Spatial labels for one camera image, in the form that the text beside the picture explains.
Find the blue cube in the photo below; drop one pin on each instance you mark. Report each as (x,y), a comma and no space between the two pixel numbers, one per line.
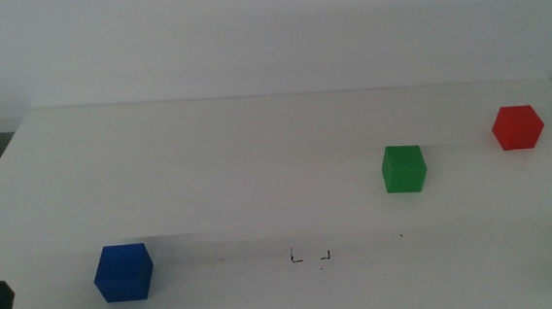
(123,274)

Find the green cube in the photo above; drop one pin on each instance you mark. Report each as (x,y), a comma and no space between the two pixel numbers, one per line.
(404,172)

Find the red cube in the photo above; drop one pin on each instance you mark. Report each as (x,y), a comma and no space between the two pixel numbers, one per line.
(517,128)

